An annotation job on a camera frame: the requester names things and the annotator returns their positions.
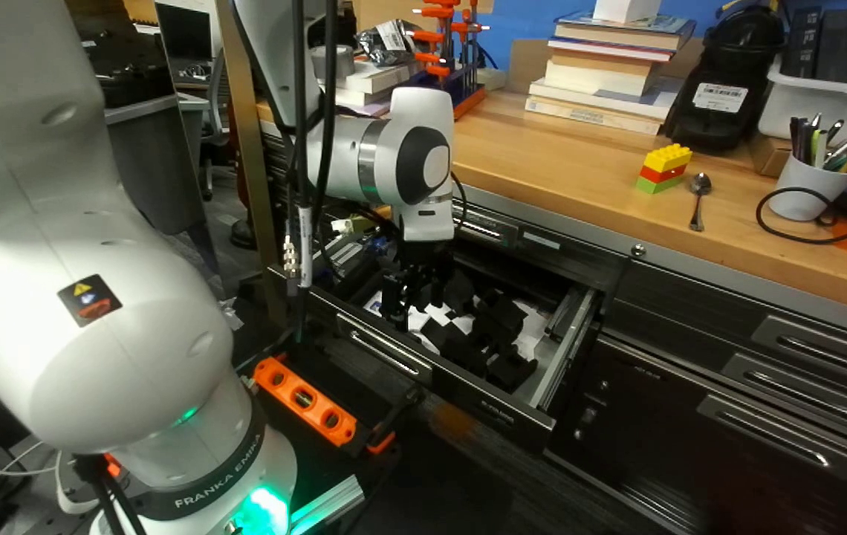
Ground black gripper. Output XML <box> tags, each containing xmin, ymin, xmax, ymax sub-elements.
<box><xmin>397</xmin><ymin>240</ymin><xmax>453</xmax><ymax>297</ymax></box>

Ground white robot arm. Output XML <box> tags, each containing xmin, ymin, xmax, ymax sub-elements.
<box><xmin>0</xmin><ymin>0</ymin><xmax>298</xmax><ymax>535</ymax></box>

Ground open grey metal drawer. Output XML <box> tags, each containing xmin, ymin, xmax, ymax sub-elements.
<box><xmin>309</xmin><ymin>218</ymin><xmax>597</xmax><ymax>441</ymax></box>

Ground white books under tape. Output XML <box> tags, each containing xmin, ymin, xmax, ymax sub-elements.
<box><xmin>336</xmin><ymin>63</ymin><xmax>413</xmax><ymax>109</ymax></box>

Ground colourful toy brick stack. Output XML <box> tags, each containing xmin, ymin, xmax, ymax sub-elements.
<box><xmin>636</xmin><ymin>143</ymin><xmax>692</xmax><ymax>193</ymax></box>

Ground stack of books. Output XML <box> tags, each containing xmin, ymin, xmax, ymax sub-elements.
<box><xmin>524</xmin><ymin>16</ymin><xmax>692</xmax><ymax>133</ymax></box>

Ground metal spoon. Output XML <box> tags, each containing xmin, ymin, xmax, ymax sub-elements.
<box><xmin>689</xmin><ymin>172</ymin><xmax>713</xmax><ymax>233</ymax></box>

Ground black bag with label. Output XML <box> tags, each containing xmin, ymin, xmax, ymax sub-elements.
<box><xmin>663</xmin><ymin>0</ymin><xmax>784</xmax><ymax>151</ymax></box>

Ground white storage bin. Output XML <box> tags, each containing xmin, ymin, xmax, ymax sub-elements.
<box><xmin>755</xmin><ymin>0</ymin><xmax>847</xmax><ymax>143</ymax></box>

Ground white pen cup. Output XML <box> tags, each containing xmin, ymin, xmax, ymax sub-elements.
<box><xmin>764</xmin><ymin>117</ymin><xmax>847</xmax><ymax>224</ymax></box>

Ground black coiled cable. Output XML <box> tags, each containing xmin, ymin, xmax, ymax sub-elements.
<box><xmin>753</xmin><ymin>172</ymin><xmax>847</xmax><ymax>246</ymax></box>

